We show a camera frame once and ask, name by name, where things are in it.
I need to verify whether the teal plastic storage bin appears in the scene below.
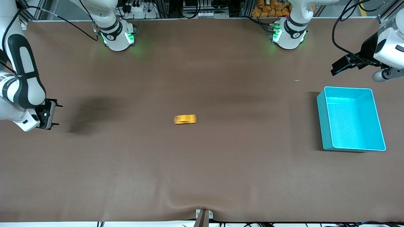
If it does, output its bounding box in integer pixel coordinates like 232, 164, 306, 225
317, 86, 387, 153

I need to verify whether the aluminium frame post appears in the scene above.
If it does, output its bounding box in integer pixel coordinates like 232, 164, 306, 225
17, 0, 48, 30
377, 6, 400, 26

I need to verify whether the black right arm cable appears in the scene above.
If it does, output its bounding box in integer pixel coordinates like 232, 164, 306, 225
0, 0, 99, 73

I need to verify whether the orange packets pile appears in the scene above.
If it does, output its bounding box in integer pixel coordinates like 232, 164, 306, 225
252, 0, 317, 18

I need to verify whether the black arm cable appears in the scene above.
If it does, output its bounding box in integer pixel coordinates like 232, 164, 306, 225
0, 0, 99, 73
332, 0, 392, 66

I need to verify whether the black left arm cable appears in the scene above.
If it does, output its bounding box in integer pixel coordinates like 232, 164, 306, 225
332, 0, 392, 66

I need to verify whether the white power strip with plugs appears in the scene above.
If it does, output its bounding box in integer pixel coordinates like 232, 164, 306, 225
125, 0, 158, 19

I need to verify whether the yellow beetle toy car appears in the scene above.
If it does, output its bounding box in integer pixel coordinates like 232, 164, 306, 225
173, 114, 198, 125

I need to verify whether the small white connector block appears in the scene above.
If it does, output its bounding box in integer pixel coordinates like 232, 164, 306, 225
196, 11, 230, 18

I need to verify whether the brown table mat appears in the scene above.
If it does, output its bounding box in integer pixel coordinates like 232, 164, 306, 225
0, 18, 404, 223

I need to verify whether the grey metal table clamp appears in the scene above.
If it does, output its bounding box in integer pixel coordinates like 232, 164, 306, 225
194, 209, 214, 227

